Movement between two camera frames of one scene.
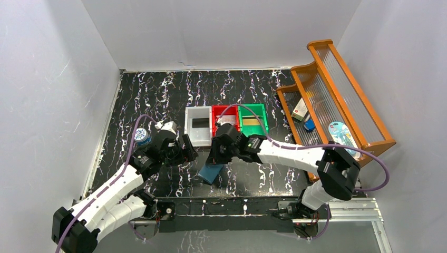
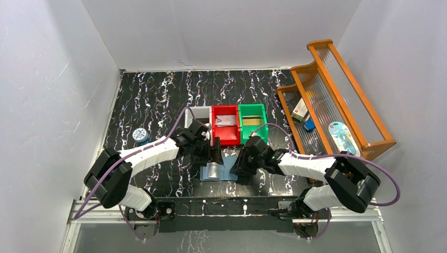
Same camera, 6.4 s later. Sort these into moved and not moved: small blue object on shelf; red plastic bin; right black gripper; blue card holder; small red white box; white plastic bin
Moved: right black gripper; blue card holder
Not moved: small blue object on shelf; red plastic bin; small red white box; white plastic bin
